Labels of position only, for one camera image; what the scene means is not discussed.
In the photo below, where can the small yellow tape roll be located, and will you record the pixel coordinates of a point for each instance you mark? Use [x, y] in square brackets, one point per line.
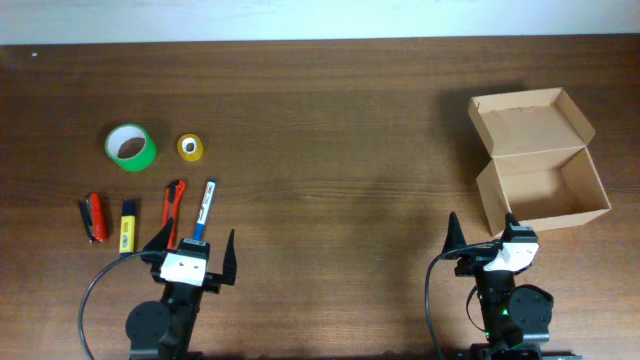
[190, 147]

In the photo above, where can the orange utility knife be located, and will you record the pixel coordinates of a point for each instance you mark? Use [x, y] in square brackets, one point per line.
[174, 192]

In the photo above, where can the red stapler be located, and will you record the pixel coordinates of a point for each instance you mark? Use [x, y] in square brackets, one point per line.
[93, 218]

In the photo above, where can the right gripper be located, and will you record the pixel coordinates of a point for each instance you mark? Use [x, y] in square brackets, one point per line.
[473, 263]

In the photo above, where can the blue white marker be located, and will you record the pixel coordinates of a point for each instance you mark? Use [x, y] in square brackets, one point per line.
[204, 210]

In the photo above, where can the yellow highlighter marker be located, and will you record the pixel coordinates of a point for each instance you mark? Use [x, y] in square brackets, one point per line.
[127, 228]

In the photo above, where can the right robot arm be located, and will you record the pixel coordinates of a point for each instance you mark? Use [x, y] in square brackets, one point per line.
[515, 318]

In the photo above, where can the cardboard box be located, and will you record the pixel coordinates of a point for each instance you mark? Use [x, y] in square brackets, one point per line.
[540, 168]

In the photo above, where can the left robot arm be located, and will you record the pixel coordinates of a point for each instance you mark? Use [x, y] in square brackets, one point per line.
[163, 329]

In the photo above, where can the green tape roll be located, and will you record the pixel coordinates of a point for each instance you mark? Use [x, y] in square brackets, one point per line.
[122, 134]

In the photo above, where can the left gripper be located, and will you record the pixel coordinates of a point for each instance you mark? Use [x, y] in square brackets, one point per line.
[211, 282]

